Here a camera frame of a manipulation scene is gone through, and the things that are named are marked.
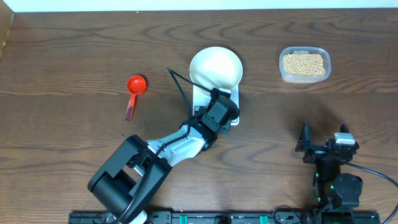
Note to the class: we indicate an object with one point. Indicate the white ceramic bowl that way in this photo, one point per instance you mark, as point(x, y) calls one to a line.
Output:
point(216, 67)

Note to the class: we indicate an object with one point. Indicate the clear plastic container of beans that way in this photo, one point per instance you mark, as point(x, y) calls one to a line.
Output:
point(304, 65)

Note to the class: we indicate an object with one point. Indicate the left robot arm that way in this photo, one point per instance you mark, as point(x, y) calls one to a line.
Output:
point(129, 179)

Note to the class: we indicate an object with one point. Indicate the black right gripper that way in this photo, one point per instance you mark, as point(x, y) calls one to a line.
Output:
point(304, 144)

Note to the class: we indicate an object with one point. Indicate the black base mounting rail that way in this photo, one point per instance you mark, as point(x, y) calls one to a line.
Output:
point(167, 217)

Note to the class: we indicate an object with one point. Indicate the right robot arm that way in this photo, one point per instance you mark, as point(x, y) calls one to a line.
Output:
point(337, 193)

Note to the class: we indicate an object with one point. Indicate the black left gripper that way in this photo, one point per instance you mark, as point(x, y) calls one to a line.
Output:
point(225, 122)

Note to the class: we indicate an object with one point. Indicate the red plastic measuring scoop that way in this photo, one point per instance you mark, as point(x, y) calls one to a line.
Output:
point(136, 85)

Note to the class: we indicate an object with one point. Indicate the white digital kitchen scale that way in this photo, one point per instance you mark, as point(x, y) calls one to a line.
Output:
point(202, 98)

